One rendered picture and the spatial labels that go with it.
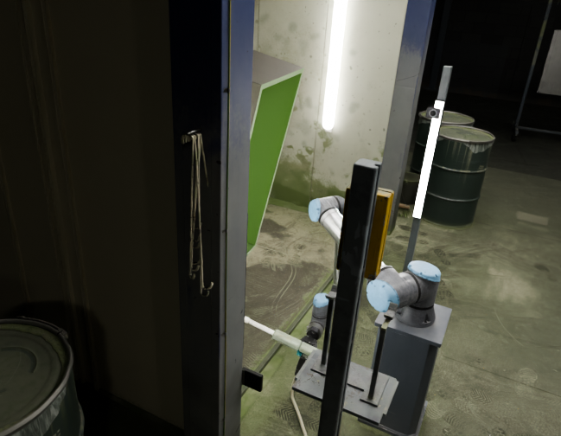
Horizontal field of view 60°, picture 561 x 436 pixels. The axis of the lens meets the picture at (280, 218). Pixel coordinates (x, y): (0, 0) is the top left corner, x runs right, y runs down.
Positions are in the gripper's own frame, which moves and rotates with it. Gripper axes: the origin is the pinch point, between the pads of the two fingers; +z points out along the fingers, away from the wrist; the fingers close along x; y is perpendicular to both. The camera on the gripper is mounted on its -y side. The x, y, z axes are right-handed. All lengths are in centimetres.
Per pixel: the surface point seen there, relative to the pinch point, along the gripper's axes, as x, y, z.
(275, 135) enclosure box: 67, -78, -70
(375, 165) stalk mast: 1, -136, 74
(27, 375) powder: 75, -39, 106
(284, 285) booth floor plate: 35, 37, -96
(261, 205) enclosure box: 63, -31, -71
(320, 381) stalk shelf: -10, -52, 64
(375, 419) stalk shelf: -30, -57, 73
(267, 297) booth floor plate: 41, 38, -76
